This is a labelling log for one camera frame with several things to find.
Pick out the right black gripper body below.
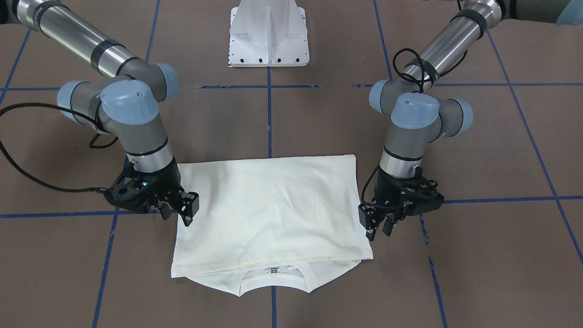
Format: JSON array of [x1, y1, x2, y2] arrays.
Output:
[[123, 158, 184, 209]]

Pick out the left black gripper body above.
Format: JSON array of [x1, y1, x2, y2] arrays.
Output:
[[373, 170, 421, 218]]

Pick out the cream long sleeve shirt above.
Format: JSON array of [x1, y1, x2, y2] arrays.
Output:
[[171, 155, 373, 296]]

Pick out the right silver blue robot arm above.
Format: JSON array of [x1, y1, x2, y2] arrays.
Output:
[[1, 0, 199, 226]]

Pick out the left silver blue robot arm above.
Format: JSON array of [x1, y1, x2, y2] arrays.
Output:
[[358, 0, 582, 241]]

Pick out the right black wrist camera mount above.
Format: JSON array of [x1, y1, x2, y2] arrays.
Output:
[[104, 173, 152, 214]]

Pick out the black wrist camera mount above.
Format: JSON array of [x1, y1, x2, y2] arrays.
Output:
[[104, 173, 152, 214], [404, 176, 445, 216]]

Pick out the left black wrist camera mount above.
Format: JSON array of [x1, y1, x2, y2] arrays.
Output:
[[404, 176, 445, 216]]

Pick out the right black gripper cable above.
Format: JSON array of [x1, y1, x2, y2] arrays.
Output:
[[0, 103, 119, 194]]

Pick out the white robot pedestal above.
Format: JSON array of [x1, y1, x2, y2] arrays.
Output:
[[228, 0, 310, 68]]

